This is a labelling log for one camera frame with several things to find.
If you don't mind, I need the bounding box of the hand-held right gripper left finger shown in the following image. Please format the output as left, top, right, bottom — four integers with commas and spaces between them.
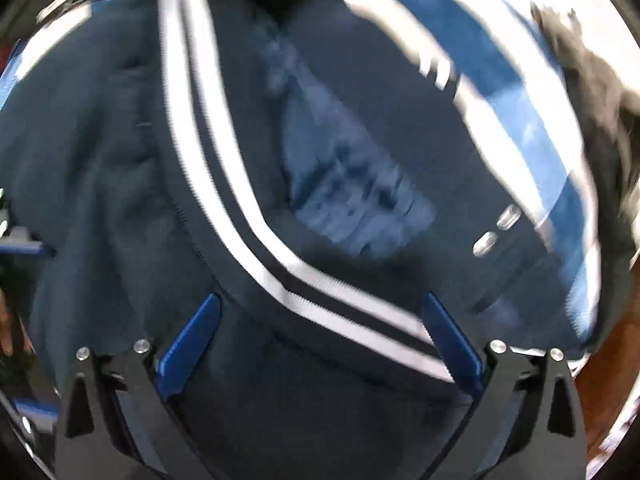
52, 293, 222, 480

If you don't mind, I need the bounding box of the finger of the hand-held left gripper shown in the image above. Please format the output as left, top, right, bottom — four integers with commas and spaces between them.
0, 242, 57, 258

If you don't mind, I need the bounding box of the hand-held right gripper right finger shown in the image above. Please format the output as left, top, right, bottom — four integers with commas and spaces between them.
422, 292, 587, 480

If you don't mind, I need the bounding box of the navy and white varsity jacket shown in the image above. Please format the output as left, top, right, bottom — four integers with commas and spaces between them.
0, 0, 603, 480

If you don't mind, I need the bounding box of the person's left hand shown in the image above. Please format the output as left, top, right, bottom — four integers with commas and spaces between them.
0, 287, 18, 358

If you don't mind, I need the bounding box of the blue checkered bed sheet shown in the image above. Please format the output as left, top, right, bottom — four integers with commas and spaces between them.
320, 0, 608, 358

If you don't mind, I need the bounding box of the black garment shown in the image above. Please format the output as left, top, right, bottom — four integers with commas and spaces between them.
575, 65, 640, 351

